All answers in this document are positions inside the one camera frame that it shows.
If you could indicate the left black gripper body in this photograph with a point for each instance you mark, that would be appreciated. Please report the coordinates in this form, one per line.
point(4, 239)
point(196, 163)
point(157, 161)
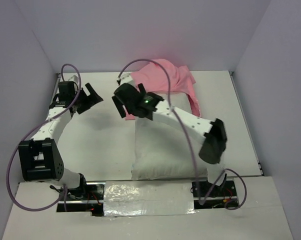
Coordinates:
point(73, 97)

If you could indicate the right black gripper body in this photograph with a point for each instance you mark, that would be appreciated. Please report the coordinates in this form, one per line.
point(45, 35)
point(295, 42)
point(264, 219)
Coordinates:
point(130, 109)

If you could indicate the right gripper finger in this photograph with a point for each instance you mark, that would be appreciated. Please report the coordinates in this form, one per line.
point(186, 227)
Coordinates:
point(141, 89)
point(119, 106)

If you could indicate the pink pillowcase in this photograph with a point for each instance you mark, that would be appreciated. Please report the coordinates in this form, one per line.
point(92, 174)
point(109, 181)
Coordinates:
point(175, 84)

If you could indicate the white pillow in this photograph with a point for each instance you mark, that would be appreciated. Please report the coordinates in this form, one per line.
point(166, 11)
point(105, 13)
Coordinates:
point(161, 152)

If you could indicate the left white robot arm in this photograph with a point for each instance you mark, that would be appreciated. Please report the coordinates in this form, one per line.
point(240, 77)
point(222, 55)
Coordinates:
point(40, 158)

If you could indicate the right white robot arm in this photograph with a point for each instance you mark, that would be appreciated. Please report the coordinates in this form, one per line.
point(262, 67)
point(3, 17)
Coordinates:
point(211, 135)

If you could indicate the silver tape patch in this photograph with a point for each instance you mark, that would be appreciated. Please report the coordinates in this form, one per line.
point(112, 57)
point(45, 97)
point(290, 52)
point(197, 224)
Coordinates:
point(148, 198)

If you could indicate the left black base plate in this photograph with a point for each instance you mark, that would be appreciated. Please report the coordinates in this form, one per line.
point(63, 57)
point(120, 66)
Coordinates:
point(91, 201)

